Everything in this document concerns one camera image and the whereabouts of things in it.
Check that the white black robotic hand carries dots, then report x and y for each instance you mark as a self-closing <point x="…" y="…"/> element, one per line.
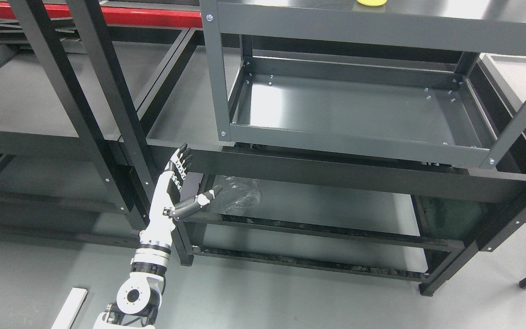
<point x="167" y="209"/>

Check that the yellow plastic cup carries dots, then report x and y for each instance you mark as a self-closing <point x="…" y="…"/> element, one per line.
<point x="372" y="3"/>

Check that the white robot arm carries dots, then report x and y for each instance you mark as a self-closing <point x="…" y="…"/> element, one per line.
<point x="140" y="296"/>

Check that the black metal shelf rack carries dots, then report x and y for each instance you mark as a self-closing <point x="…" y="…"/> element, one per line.
<point x="49" y="124"/>

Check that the grey metal shelf unit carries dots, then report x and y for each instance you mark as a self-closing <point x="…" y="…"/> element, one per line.
<point x="390" y="98"/>

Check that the clear plastic bag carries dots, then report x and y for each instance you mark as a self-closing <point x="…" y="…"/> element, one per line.
<point x="238" y="194"/>

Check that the white floor strip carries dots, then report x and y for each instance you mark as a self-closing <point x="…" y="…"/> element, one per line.
<point x="70" y="308"/>

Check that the red metal beam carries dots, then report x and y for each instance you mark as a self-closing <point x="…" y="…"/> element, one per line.
<point x="89" y="13"/>

